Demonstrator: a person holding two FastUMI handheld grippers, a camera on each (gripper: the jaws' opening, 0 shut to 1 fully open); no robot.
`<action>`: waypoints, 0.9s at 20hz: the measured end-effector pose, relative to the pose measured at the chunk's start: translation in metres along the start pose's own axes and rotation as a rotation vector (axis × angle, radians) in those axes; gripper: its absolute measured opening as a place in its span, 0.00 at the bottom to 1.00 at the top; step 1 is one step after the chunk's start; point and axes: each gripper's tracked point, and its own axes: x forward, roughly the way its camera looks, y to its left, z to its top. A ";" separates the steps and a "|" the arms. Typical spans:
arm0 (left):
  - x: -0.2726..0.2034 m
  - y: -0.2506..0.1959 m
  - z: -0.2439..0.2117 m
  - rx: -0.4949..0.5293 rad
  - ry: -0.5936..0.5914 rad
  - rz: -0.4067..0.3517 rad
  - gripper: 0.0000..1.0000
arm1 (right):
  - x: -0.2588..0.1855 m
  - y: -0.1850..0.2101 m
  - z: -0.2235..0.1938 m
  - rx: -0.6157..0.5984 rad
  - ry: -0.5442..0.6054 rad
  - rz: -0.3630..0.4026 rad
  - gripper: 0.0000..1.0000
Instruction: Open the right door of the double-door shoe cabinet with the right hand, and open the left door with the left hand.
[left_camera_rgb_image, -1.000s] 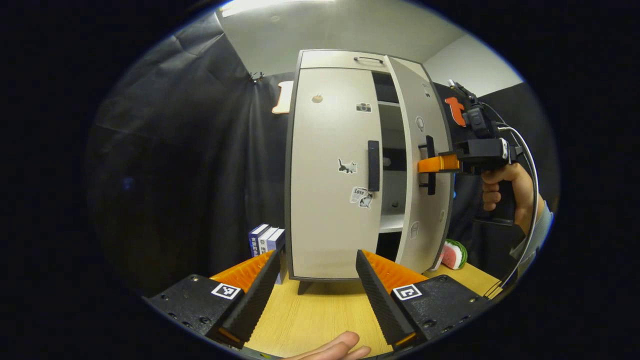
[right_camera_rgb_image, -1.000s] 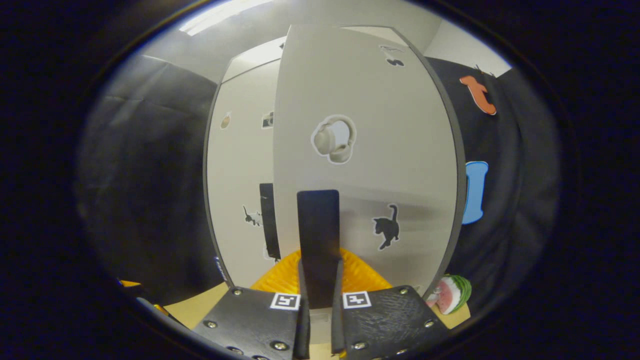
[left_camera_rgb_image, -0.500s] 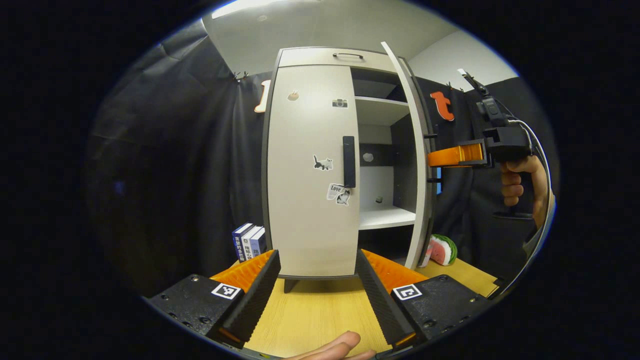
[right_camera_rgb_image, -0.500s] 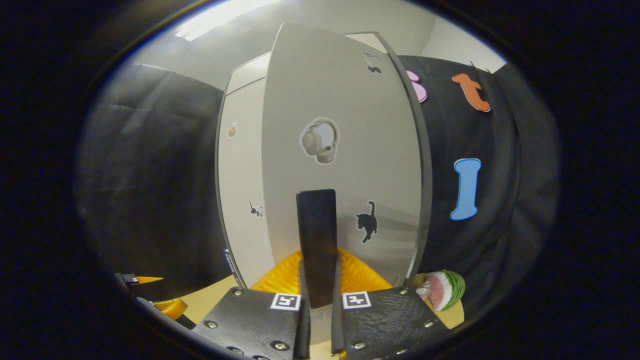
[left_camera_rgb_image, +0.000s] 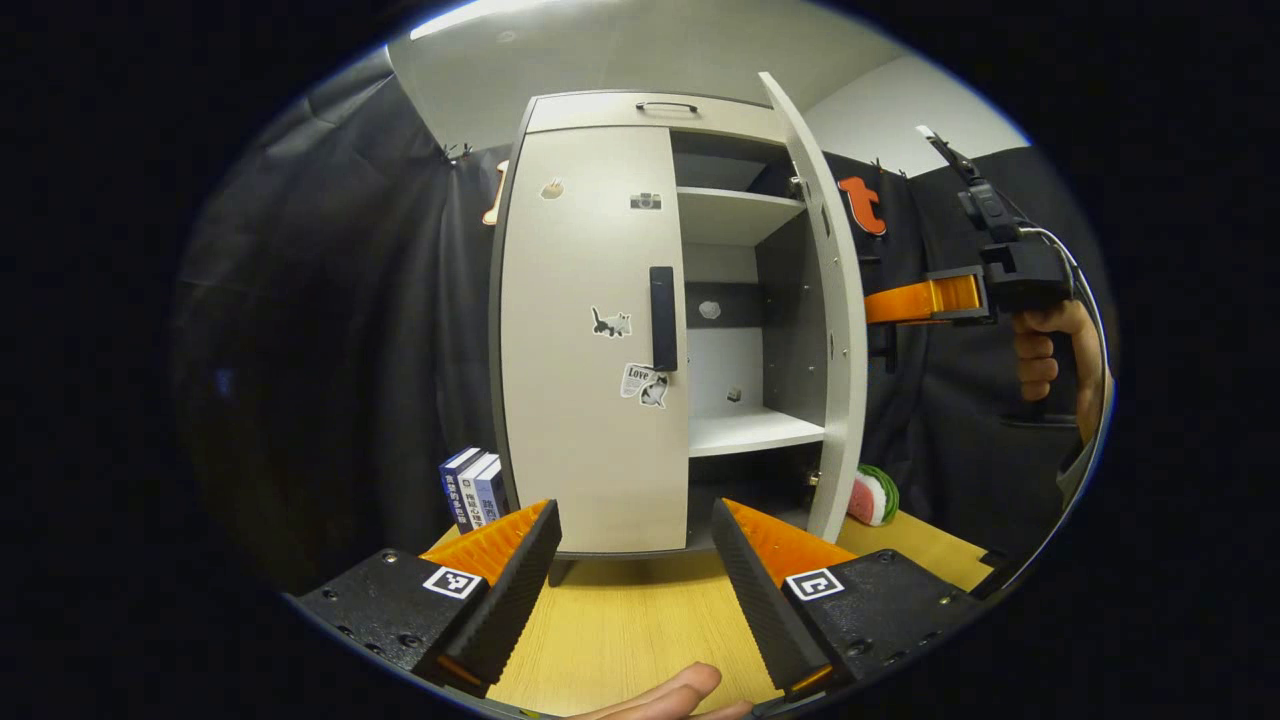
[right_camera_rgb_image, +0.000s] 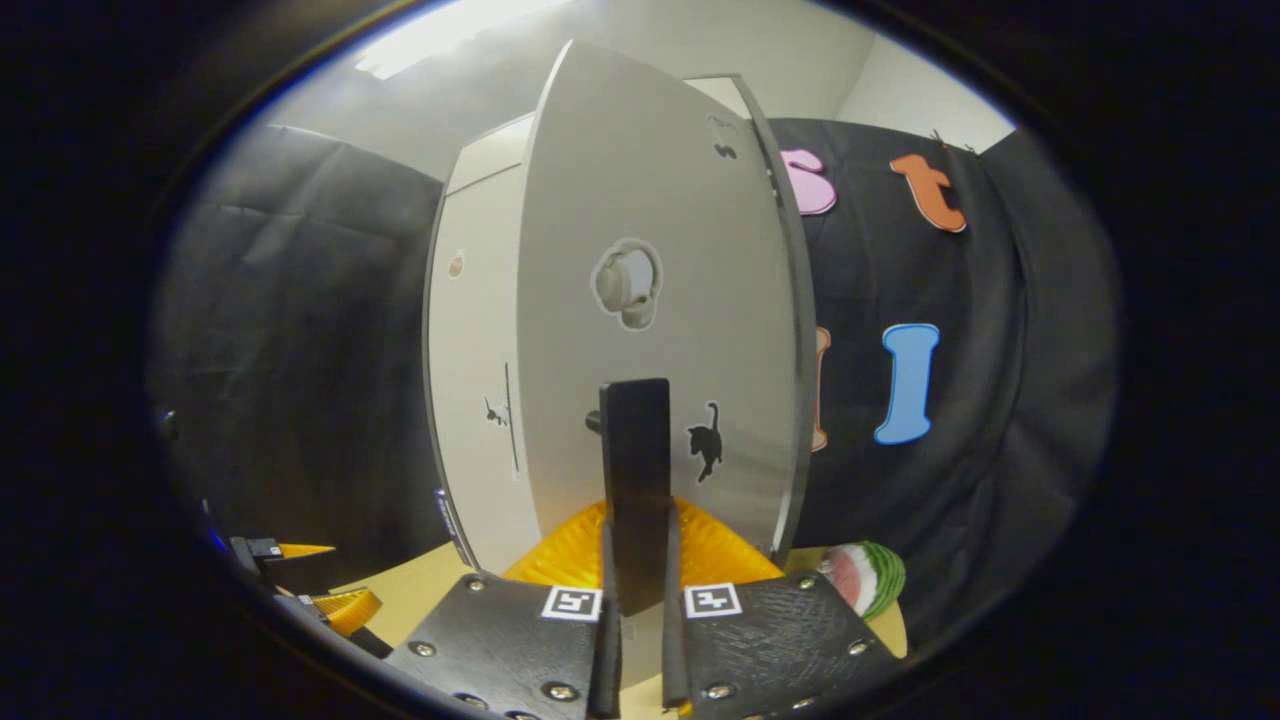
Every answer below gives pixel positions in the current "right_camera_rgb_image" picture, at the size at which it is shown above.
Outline toy watermelon slice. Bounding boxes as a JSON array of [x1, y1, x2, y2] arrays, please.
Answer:
[[818, 541, 907, 621]]

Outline cabinet door with headphone sticker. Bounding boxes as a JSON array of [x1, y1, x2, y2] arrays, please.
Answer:
[[515, 40, 819, 616]]

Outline cabinet door with camera sticker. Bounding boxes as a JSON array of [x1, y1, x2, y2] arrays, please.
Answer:
[[425, 165, 546, 576]]

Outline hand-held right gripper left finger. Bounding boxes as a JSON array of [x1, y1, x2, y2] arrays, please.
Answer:
[[385, 498, 623, 720]]

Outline light blue book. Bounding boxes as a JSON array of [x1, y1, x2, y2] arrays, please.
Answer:
[[434, 487, 469, 563]]

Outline grey double-door shoe cabinet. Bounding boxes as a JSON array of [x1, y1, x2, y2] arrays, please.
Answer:
[[422, 75, 753, 571]]

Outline black backdrop cloth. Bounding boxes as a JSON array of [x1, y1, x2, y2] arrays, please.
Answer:
[[150, 118, 1121, 641]]

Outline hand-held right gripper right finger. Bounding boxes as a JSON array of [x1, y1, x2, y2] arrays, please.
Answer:
[[660, 498, 901, 720]]

